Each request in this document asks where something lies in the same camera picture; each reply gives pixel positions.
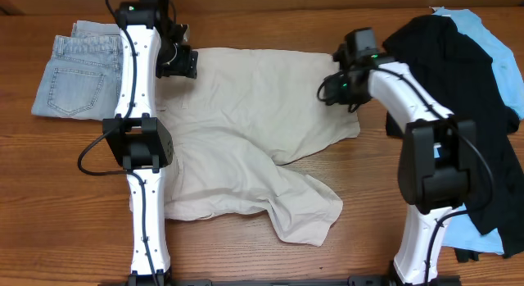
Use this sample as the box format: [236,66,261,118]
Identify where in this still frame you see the beige cargo shorts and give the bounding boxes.
[156,48,360,246]

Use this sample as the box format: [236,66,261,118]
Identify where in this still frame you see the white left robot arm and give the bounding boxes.
[102,0,198,285]

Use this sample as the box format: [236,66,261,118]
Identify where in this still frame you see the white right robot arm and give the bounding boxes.
[317,28,478,286]

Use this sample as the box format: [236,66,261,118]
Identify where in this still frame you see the folded light blue jeans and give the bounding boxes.
[31,20,123,120]

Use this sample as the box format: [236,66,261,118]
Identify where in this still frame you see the black shirt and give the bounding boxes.
[383,15,523,257]

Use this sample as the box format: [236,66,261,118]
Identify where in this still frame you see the light blue t-shirt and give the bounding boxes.
[433,7,523,255]

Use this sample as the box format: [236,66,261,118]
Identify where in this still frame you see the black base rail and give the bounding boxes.
[99,275,462,286]

